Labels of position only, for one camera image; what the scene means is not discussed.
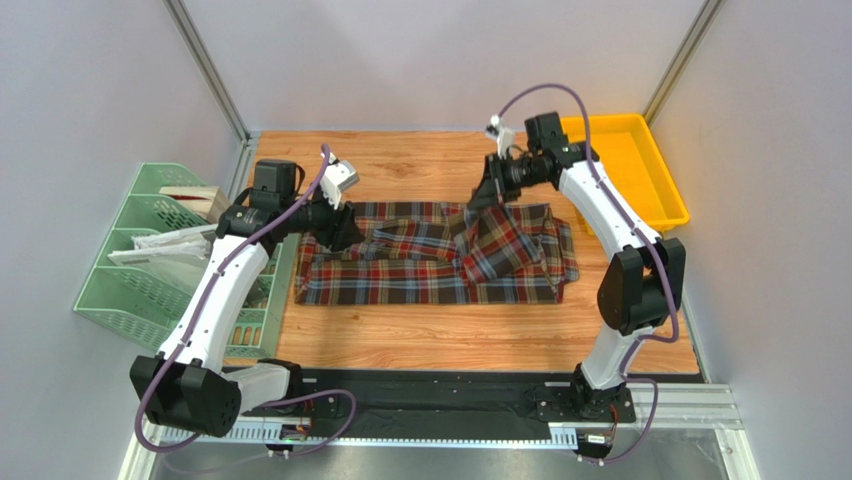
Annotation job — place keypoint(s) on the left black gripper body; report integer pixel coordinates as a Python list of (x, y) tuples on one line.
[(319, 218)]

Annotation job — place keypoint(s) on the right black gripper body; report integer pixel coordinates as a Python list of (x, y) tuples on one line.
[(496, 180)]

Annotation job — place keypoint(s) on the plaid long sleeve shirt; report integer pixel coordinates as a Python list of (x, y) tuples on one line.
[(442, 253)]

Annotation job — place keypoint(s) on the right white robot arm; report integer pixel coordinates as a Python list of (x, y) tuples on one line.
[(641, 288)]

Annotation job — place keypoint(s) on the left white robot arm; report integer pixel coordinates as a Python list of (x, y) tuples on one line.
[(184, 384)]

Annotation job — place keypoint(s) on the yellow plastic tray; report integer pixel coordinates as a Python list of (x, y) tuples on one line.
[(635, 165)]

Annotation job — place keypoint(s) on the wooden block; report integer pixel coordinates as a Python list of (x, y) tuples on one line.
[(208, 202)]

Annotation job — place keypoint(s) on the white papers in plastic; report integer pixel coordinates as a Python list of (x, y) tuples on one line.
[(178, 257)]

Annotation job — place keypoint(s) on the green file organizer rack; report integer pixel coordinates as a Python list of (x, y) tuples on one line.
[(144, 309)]

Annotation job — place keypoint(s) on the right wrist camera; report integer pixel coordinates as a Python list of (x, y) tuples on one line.
[(503, 136)]

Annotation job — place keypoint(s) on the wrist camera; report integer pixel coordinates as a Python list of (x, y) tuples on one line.
[(503, 136), (338, 177)]

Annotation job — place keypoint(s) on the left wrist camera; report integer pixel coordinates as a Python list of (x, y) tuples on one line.
[(338, 177)]

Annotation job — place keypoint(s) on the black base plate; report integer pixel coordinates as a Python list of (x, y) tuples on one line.
[(445, 405)]

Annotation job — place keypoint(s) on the aluminium frame rail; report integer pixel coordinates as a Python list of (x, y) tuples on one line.
[(646, 410)]

